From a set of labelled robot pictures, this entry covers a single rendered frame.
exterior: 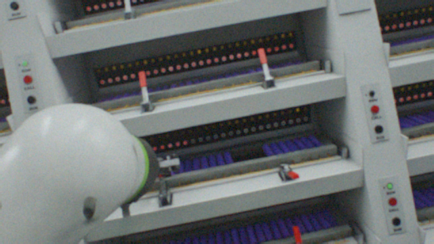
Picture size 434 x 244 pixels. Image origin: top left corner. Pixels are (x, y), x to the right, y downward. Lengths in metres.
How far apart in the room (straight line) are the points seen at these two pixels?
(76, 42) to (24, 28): 0.11
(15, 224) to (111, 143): 0.09
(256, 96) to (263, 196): 0.21
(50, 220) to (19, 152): 0.06
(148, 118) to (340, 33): 0.44
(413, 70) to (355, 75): 0.13
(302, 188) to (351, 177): 0.11
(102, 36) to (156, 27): 0.12
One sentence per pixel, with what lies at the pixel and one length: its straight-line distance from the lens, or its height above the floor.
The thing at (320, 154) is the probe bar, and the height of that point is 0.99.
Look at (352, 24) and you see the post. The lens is 0.70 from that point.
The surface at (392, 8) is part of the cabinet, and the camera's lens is 1.01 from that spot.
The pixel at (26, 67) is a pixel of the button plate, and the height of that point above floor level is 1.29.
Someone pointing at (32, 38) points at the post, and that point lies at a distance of 0.72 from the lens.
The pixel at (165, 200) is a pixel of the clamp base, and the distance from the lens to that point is 0.65.
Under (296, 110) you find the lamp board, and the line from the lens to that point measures 0.78.
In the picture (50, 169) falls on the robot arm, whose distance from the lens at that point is 0.24.
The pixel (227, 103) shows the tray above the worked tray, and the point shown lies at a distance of 0.60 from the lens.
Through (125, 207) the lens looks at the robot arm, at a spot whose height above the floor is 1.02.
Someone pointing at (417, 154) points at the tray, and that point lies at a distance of 0.76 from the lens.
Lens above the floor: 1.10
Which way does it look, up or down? level
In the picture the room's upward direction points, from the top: 11 degrees counter-clockwise
